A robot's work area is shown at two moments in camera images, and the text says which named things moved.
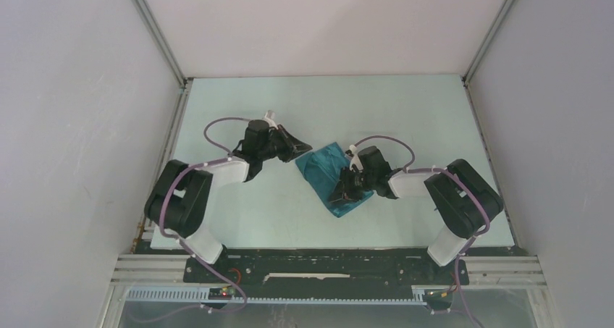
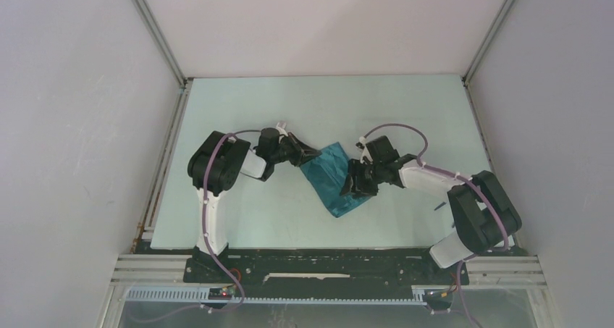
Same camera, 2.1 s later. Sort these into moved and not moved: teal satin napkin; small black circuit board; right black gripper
Moved: right black gripper
Not moved: small black circuit board; teal satin napkin
